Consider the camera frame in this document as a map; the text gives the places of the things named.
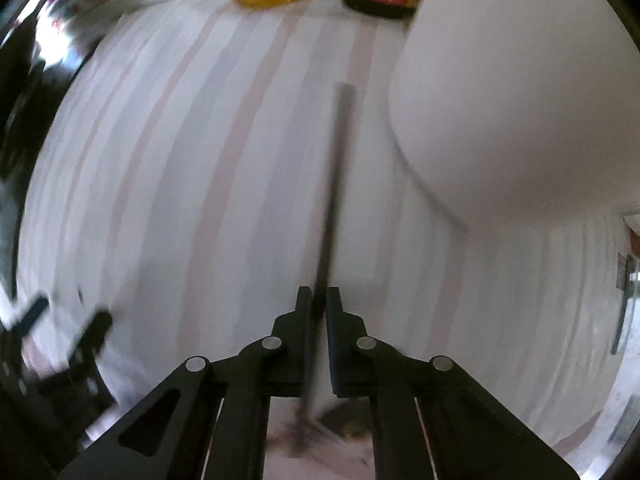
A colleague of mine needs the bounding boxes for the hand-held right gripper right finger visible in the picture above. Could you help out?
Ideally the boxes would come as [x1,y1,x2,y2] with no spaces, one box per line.
[326,286,581,480]

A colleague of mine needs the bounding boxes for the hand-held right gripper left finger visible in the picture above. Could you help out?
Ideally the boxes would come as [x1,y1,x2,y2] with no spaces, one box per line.
[57,286,313,480]

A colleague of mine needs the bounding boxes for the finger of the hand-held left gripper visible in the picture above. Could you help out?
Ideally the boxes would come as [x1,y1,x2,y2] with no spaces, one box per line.
[10,296,52,342]
[65,311,114,402]

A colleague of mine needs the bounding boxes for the dark slender utensil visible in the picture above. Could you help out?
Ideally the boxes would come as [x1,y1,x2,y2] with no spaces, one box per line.
[290,82,357,458]

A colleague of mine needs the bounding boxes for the white utensil holder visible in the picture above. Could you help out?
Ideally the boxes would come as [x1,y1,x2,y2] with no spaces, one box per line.
[387,0,640,233]

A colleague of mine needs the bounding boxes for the black induction cooker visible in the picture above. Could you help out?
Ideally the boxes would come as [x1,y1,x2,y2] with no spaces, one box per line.
[0,25,96,261]

